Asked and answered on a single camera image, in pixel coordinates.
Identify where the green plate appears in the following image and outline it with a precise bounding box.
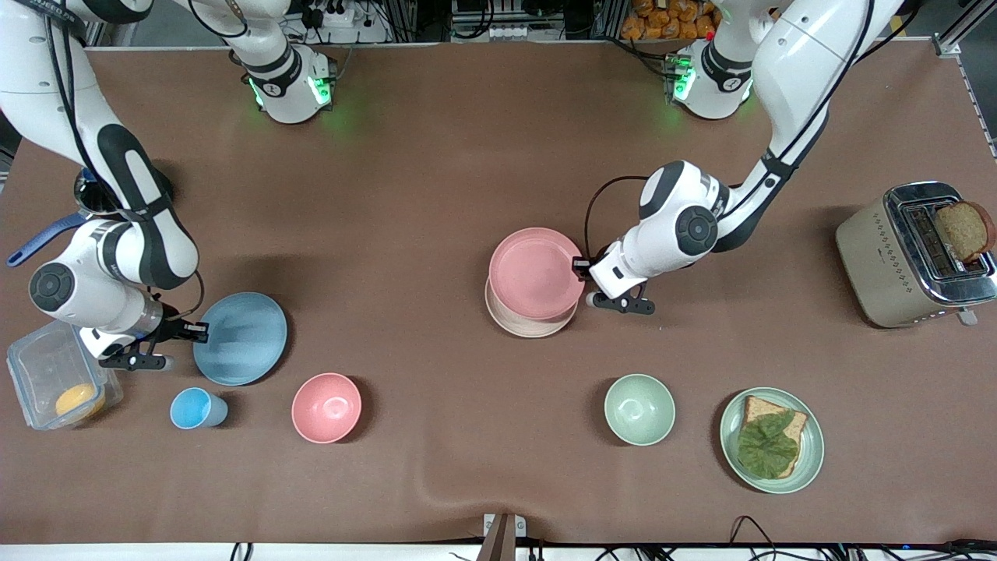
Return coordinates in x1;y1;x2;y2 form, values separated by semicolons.
719;386;826;495

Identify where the glass lid with blue knob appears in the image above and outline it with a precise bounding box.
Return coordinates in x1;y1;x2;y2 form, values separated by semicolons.
75;173;125;219

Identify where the brown toast slice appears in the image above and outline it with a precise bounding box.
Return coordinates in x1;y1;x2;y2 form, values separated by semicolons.
933;201;996;264

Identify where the yellow fruit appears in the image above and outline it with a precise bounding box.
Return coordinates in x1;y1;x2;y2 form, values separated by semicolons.
55;382;107;422

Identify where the clear plastic container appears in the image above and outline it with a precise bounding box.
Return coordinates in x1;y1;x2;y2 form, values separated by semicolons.
6;319;125;431

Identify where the silver beige toaster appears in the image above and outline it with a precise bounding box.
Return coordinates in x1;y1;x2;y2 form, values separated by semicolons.
835;181;997;330

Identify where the green lettuce leaf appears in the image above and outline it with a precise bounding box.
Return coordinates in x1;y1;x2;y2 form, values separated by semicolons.
737;411;801;480

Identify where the black saucepan with blue handle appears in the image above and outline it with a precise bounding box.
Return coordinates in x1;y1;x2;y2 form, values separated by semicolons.
6;164;176;268

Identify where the pink bowl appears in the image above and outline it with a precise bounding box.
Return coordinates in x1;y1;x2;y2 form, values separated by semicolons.
291;372;363;445

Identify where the blue cup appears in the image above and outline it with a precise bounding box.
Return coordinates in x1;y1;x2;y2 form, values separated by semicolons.
170;386;229;431

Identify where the black looped cable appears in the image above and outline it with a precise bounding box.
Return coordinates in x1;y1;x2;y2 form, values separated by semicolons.
728;514;781;551

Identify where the pink plate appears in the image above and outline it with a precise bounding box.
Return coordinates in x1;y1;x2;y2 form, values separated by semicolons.
489;227;586;321

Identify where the green bowl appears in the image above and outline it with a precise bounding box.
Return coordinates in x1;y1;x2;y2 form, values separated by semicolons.
604;374;677;447

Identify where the beige plate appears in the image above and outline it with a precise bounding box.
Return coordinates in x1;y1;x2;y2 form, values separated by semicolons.
484;277;581;339

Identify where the brown table mat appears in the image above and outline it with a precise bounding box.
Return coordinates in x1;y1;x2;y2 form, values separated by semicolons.
0;39;997;546

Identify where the metal camera bracket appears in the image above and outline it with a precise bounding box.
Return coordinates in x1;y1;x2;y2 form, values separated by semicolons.
483;513;527;561

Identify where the black rod with white tip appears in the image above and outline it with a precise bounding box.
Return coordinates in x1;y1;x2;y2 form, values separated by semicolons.
586;291;657;316
100;352;174;372

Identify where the bag of orange snacks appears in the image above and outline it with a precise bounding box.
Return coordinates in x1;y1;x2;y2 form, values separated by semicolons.
621;0;719;41

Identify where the blue plate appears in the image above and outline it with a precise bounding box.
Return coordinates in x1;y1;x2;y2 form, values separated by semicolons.
192;292;288;386

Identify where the brown bread slice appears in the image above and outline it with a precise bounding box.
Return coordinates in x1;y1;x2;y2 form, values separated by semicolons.
740;395;809;478

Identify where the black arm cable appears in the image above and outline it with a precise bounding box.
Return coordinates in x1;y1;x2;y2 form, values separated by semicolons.
583;0;877;262
43;0;250;322

